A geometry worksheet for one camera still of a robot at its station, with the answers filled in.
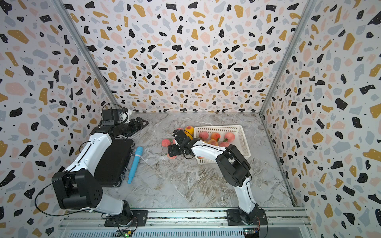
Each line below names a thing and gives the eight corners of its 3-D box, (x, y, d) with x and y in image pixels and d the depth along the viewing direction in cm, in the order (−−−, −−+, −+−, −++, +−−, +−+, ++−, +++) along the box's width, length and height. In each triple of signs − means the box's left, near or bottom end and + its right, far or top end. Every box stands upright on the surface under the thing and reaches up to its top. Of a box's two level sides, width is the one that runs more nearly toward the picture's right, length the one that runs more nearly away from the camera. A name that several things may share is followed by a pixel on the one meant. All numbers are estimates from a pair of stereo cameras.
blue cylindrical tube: (126, 183, 86) (125, 182, 84) (138, 148, 101) (136, 146, 100) (133, 183, 86) (131, 182, 84) (143, 148, 101) (142, 146, 100)
